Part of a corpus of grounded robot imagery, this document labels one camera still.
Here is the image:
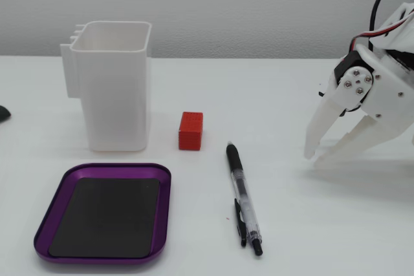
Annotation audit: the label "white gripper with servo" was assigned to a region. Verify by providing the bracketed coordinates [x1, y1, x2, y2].
[303, 44, 414, 170]

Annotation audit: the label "black clear retractable pen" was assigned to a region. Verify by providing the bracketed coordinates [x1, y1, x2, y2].
[225, 141, 264, 257]

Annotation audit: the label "white plastic pen holder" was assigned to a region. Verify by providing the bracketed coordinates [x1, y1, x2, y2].
[60, 20, 153, 153]

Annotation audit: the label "red perforated block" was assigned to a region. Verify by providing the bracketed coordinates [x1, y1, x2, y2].
[178, 111, 204, 151]

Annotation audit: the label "purple metal tray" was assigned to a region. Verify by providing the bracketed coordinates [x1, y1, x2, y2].
[33, 162, 172, 263]

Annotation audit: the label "red white black servo wires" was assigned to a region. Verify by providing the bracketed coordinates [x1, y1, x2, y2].
[349, 10, 414, 52]

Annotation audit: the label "black cable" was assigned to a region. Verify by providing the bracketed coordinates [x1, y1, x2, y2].
[369, 0, 414, 36]

